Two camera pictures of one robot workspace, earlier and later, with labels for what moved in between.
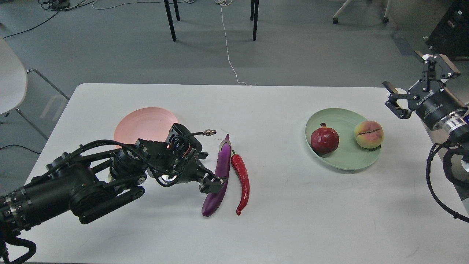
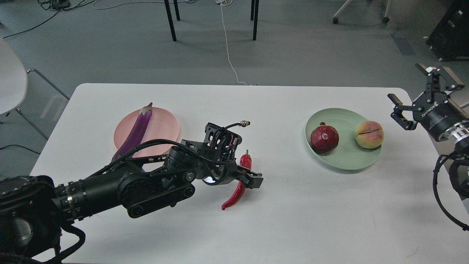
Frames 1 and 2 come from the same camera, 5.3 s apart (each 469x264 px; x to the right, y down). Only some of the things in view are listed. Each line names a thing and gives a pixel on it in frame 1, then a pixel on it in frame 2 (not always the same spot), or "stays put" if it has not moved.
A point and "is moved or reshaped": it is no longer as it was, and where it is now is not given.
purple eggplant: x=213 y=201 -> x=133 y=137
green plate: x=349 y=155 stays put
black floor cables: x=59 y=5 stays put
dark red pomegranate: x=324 y=140 stays put
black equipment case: x=450 y=38 stays put
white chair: x=13 y=82 stays put
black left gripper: x=194 y=170 -> x=227 y=171
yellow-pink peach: x=369 y=134 stays put
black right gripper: x=429 y=97 -> x=439 y=113
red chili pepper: x=239 y=165 is moved or reshaped
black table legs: x=168 y=7 stays put
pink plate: x=149 y=123 stays put
